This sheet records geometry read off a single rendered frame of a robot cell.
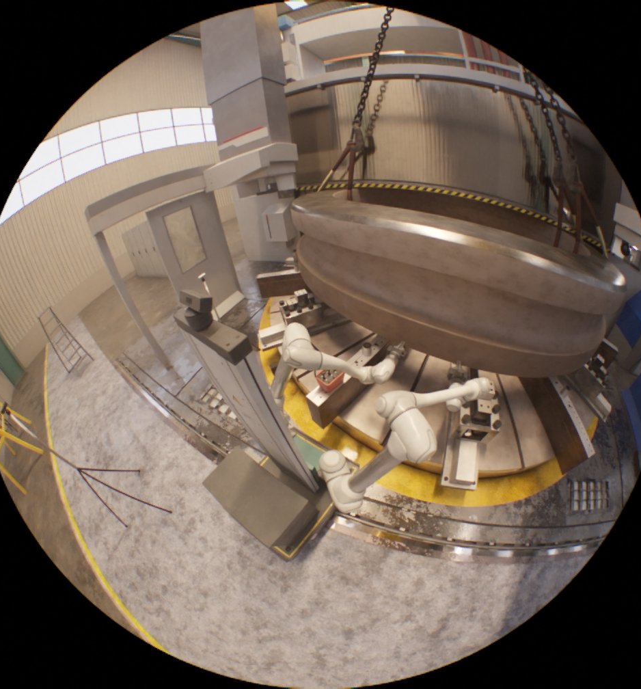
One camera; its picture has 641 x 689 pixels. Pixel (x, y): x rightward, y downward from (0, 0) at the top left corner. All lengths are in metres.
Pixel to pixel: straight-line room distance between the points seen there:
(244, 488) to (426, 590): 1.67
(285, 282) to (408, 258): 2.46
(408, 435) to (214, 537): 1.97
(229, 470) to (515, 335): 2.08
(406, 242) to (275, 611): 2.86
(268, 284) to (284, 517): 3.18
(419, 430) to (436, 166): 4.19
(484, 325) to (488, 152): 3.48
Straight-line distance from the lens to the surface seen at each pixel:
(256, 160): 3.38
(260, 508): 1.32
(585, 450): 2.47
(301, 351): 1.11
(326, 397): 1.69
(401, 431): 0.88
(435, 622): 2.40
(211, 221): 4.34
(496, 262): 1.43
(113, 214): 3.44
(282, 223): 5.23
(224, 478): 1.44
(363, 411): 2.06
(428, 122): 4.61
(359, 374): 1.48
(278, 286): 3.66
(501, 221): 5.78
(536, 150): 4.97
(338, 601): 2.17
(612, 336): 6.76
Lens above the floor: 2.08
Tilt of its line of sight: 42 degrees down
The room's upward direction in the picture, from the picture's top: 8 degrees counter-clockwise
